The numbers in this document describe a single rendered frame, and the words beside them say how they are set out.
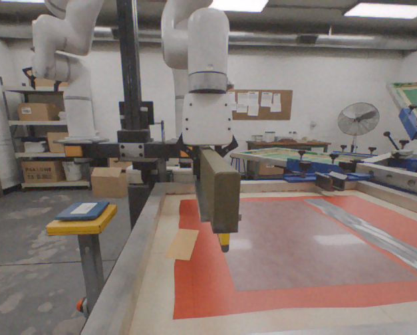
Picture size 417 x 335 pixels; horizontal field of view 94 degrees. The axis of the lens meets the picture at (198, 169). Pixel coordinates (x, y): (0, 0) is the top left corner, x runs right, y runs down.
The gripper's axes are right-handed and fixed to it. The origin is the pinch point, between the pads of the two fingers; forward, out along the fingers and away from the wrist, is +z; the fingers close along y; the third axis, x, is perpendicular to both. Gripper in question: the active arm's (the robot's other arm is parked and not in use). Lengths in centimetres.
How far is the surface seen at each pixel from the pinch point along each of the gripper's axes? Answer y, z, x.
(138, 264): 11.9, 11.1, 14.8
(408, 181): -67, 8, -14
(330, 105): -311, -51, -380
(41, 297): 108, 111, -82
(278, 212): -21.3, 14.7, -8.2
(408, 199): -60, 12, -8
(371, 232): -36.6, 14.1, 4.4
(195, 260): 3.1, 14.6, 10.0
